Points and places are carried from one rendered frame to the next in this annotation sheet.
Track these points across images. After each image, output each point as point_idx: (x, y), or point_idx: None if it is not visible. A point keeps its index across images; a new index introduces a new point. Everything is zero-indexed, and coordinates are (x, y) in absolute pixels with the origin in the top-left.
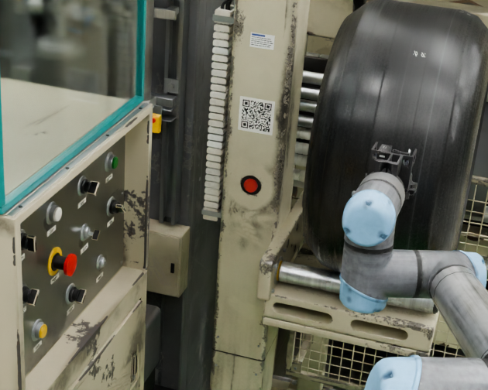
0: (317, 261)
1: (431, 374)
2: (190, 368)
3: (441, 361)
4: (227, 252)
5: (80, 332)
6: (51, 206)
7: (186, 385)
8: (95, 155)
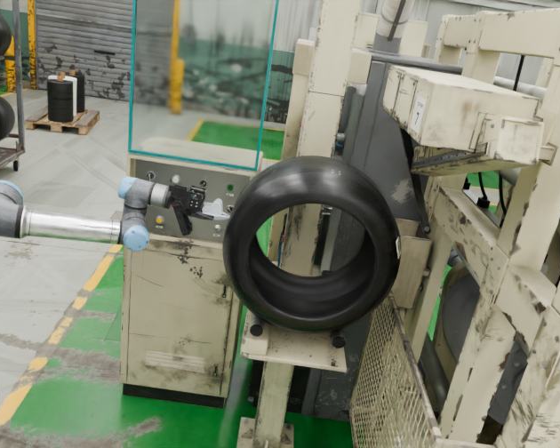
0: None
1: None
2: (328, 370)
3: (2, 186)
4: None
5: (185, 241)
6: (174, 175)
7: (322, 375)
8: (193, 165)
